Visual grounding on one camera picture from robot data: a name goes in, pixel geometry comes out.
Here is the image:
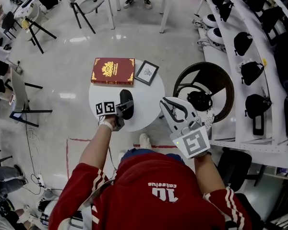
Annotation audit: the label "person's left hand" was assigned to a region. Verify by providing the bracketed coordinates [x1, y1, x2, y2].
[103, 115, 117, 131]

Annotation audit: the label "black framed picture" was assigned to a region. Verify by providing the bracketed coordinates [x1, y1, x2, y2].
[134, 60, 160, 86]

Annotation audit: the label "person's right forearm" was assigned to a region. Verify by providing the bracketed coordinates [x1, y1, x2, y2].
[194, 152, 228, 196]

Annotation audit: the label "white dome backpack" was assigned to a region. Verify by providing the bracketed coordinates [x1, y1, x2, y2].
[206, 27, 226, 46]
[37, 198, 61, 228]
[201, 13, 218, 29]

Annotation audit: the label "black office chair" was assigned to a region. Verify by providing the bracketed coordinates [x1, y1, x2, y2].
[217, 147, 266, 194]

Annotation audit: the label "white shelf of black backpacks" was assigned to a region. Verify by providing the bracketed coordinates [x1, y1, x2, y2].
[203, 0, 288, 154]

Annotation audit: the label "person's blue shorts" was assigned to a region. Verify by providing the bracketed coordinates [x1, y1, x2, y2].
[121, 147, 186, 164]

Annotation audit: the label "white wrist strap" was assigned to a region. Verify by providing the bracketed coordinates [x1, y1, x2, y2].
[99, 121, 113, 131]

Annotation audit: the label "dark grey chair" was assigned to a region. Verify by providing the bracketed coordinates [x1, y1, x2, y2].
[1, 11, 23, 41]

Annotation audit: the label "grey chair with black legs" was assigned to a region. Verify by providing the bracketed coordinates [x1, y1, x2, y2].
[24, 3, 58, 55]
[9, 67, 53, 128]
[65, 0, 106, 35]

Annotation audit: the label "black rectangular device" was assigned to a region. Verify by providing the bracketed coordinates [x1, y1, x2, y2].
[252, 113, 266, 137]

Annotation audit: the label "white chair cushion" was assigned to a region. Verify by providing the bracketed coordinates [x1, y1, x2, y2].
[174, 90, 217, 133]

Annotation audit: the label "red hardcover book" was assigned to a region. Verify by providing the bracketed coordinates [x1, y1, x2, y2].
[90, 57, 136, 86]

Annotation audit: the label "white cloth covered table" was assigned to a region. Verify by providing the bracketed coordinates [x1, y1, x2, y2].
[13, 0, 43, 19]

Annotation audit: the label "white metal shelving rack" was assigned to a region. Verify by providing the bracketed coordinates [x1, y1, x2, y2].
[194, 0, 288, 177]

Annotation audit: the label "person's red jersey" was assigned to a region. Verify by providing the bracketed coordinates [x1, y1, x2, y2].
[48, 152, 252, 230]

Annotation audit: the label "black metal chair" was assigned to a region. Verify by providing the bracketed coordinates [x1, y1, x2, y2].
[0, 149, 13, 167]

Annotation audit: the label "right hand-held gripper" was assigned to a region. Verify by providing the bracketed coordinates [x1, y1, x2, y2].
[159, 97, 212, 160]

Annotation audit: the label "brown wicker chair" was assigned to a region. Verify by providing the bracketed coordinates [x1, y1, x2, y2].
[172, 61, 235, 125]

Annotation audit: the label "black headset on chair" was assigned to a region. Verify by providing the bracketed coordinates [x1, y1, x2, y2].
[186, 91, 214, 112]

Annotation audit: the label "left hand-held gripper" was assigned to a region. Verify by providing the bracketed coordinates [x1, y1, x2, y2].
[95, 100, 135, 132]

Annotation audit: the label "black floor cable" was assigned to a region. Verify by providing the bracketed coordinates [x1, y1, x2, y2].
[24, 118, 43, 184]

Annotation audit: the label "round white side table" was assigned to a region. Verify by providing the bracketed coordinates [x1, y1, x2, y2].
[88, 58, 166, 133]

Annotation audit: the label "black glasses case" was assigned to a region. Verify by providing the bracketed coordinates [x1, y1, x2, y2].
[119, 89, 135, 121]

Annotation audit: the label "person's left forearm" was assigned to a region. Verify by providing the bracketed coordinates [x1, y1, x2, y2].
[79, 125, 113, 176]

